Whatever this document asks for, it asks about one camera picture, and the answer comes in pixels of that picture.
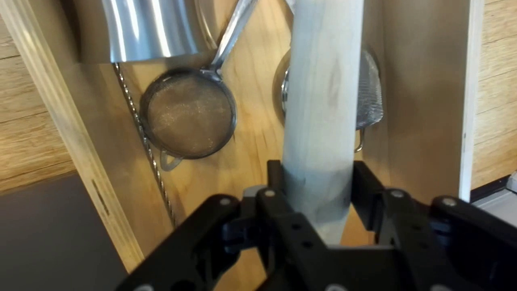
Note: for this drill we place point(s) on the large steel mesh strainer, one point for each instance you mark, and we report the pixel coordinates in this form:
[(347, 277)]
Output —
[(369, 102)]

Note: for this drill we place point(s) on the twisted metal bar spoon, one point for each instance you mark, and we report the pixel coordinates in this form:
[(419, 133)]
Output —
[(145, 141)]

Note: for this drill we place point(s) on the shiny steel cup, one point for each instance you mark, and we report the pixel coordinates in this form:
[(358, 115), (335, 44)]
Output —
[(153, 29)]

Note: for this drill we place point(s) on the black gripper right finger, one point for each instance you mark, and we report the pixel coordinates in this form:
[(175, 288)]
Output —
[(447, 244)]

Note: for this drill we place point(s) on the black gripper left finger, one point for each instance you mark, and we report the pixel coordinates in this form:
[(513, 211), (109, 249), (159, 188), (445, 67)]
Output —
[(209, 243)]

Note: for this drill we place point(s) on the small steel mesh strainer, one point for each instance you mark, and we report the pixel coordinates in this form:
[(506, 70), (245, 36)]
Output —
[(190, 114)]

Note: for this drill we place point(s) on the pale wooden rolling pin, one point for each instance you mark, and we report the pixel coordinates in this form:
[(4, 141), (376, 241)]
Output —
[(321, 112)]

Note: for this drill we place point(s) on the open wooden drawer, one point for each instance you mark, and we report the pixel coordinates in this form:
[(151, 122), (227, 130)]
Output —
[(427, 50)]

